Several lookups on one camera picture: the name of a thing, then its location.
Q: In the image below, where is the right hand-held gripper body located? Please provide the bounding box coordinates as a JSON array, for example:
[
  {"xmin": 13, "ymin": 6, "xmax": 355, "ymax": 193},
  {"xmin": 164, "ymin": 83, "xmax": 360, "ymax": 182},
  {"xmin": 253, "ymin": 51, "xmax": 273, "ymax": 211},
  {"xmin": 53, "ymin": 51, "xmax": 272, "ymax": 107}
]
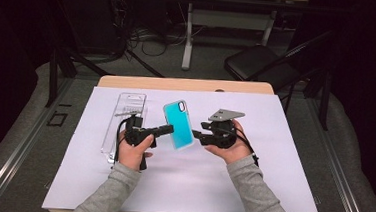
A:
[{"xmin": 200, "ymin": 107, "xmax": 246, "ymax": 151}]

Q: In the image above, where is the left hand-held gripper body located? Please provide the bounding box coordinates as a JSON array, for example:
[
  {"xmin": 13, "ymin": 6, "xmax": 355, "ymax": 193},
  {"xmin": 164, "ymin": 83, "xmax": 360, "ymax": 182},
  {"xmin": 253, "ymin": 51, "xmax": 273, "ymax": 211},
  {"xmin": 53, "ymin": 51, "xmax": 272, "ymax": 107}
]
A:
[{"xmin": 112, "ymin": 108, "xmax": 161, "ymax": 149}]

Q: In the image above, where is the turquoise and white phone case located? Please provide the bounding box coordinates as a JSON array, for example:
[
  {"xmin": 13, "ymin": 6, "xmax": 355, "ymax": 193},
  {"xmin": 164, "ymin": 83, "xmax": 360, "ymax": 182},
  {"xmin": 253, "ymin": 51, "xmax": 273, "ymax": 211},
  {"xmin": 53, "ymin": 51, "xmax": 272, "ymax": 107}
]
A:
[{"xmin": 160, "ymin": 98, "xmax": 198, "ymax": 153}]

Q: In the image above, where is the clear plastic packaging tray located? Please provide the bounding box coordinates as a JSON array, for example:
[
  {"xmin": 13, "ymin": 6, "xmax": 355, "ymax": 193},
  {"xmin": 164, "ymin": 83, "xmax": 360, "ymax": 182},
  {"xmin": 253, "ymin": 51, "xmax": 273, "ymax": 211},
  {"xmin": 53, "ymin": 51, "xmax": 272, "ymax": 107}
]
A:
[{"xmin": 100, "ymin": 90, "xmax": 149, "ymax": 167}]

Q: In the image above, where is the person's right hand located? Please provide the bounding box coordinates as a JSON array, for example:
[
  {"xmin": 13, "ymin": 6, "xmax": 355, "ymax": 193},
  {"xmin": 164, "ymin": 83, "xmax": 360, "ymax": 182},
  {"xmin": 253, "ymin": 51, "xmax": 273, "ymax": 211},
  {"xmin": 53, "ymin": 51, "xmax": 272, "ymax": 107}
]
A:
[{"xmin": 203, "ymin": 116, "xmax": 257, "ymax": 168}]

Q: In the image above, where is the person's left hand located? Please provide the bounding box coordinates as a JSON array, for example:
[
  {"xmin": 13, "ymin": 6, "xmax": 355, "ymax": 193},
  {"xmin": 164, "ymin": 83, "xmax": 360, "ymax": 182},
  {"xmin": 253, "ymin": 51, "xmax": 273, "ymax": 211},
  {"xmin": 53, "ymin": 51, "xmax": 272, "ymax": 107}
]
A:
[{"xmin": 115, "ymin": 129, "xmax": 156, "ymax": 174}]

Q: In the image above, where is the white board sheet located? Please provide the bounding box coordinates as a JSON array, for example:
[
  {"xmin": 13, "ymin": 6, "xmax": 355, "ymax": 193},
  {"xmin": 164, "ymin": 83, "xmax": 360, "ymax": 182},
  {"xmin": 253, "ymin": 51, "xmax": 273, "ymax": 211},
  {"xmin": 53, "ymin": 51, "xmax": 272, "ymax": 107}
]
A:
[{"xmin": 40, "ymin": 78, "xmax": 328, "ymax": 212}]

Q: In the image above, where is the black folding chair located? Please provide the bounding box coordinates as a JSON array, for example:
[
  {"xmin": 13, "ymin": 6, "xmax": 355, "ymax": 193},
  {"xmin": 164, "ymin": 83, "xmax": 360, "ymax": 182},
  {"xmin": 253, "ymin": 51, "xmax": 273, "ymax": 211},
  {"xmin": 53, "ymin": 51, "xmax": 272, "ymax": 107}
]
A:
[{"xmin": 222, "ymin": 22, "xmax": 336, "ymax": 97}]

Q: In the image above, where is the white-framed desk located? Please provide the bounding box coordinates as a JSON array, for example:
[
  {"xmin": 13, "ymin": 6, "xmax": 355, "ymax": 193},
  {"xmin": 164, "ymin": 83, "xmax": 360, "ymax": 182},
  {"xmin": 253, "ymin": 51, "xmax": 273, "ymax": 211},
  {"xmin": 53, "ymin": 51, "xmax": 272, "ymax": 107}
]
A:
[{"xmin": 162, "ymin": 0, "xmax": 313, "ymax": 79}]

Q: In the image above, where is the black metal stand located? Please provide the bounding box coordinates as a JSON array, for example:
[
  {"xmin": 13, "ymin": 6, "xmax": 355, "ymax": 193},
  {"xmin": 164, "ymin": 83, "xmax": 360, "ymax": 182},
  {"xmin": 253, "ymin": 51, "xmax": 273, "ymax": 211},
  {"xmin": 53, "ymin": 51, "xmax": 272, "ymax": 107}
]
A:
[
  {"xmin": 283, "ymin": 64, "xmax": 334, "ymax": 132},
  {"xmin": 44, "ymin": 44, "xmax": 118, "ymax": 113}
]

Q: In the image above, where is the left hand-held gripper cable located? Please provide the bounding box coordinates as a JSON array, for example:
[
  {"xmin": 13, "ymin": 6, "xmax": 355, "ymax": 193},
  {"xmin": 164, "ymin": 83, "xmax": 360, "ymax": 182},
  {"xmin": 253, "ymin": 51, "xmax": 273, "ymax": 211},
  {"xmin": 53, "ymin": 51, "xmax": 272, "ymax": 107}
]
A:
[{"xmin": 113, "ymin": 115, "xmax": 133, "ymax": 166}]

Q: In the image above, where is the hand-held gripper cable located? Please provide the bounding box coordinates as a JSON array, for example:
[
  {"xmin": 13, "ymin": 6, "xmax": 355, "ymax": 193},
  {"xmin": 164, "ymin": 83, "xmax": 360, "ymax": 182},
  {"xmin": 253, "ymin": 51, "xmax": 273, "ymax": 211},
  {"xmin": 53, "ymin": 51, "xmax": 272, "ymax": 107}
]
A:
[
  {"xmin": 113, "ymin": 115, "xmax": 133, "ymax": 166},
  {"xmin": 231, "ymin": 127, "xmax": 262, "ymax": 168}
]

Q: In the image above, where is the right hand-held gripper cable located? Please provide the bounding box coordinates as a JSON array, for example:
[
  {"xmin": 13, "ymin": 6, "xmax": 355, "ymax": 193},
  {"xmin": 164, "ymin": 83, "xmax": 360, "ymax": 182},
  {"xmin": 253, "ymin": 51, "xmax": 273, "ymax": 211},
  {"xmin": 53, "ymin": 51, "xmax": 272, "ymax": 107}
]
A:
[{"xmin": 231, "ymin": 127, "xmax": 262, "ymax": 168}]

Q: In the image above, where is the bundle of floor cables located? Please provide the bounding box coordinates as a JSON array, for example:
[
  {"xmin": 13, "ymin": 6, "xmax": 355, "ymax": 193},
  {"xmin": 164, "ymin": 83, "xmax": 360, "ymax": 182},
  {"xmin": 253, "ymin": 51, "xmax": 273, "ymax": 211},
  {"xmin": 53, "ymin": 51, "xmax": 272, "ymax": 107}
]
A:
[{"xmin": 125, "ymin": 21, "xmax": 206, "ymax": 61}]

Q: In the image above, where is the metal floor rail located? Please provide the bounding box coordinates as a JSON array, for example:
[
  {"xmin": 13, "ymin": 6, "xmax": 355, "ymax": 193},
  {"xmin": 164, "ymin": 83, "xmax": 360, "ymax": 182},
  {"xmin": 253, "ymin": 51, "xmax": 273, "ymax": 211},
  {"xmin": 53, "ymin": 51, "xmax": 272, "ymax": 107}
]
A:
[
  {"xmin": 0, "ymin": 72, "xmax": 76, "ymax": 212},
  {"xmin": 298, "ymin": 97, "xmax": 376, "ymax": 212}
]

